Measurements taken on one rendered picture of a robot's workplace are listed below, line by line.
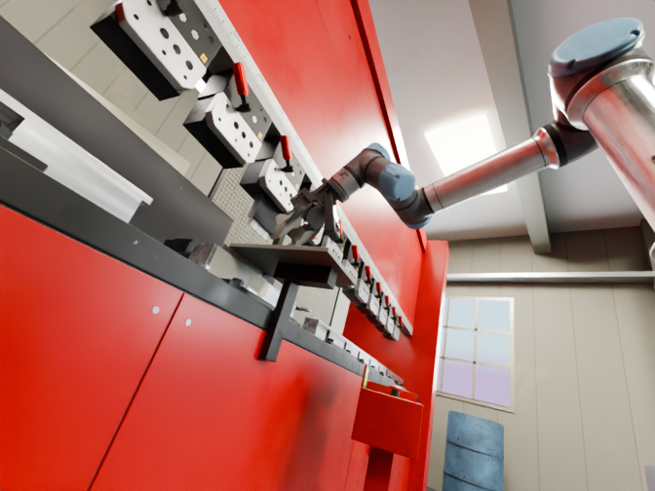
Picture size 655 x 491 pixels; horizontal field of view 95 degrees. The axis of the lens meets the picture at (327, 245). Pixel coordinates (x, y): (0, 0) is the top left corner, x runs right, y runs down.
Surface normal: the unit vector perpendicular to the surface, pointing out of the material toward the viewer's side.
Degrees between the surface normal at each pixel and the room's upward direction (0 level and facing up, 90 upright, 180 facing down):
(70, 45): 90
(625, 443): 90
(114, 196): 90
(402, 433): 90
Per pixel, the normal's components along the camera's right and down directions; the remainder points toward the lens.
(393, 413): -0.15, -0.46
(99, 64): 0.78, -0.07
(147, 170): 0.89, 0.04
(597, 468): -0.58, -0.48
